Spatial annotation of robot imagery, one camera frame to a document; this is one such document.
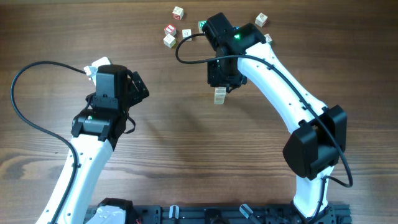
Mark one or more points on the far right top block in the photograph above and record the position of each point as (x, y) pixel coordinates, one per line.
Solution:
(261, 19)

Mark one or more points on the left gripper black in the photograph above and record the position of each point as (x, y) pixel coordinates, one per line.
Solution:
(135, 96)

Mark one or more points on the yellow top wooden block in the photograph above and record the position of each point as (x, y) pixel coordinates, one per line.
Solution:
(219, 99)

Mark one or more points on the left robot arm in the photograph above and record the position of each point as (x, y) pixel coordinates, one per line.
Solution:
(95, 132)

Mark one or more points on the green-sided right block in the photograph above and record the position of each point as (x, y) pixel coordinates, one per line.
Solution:
(268, 39)

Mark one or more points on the red I letter block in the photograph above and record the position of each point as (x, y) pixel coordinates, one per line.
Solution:
(170, 30)

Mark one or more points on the W letter wooden block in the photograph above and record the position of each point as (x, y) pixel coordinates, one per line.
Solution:
(220, 95)

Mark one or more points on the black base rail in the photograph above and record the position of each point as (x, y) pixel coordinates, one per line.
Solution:
(276, 213)

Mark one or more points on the plain S wooden block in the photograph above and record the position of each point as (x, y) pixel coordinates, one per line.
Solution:
(220, 90)

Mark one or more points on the green N letter block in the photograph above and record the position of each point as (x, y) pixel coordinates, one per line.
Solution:
(200, 25)

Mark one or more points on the plain block yellow side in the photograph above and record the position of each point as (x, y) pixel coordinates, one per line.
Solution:
(169, 41)

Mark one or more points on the top red-edged wooden block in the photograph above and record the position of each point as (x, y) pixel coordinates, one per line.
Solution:
(178, 13)

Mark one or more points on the M letter wooden block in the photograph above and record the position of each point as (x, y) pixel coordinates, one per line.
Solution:
(186, 33)

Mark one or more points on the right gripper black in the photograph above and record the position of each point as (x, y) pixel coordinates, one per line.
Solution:
(214, 82)

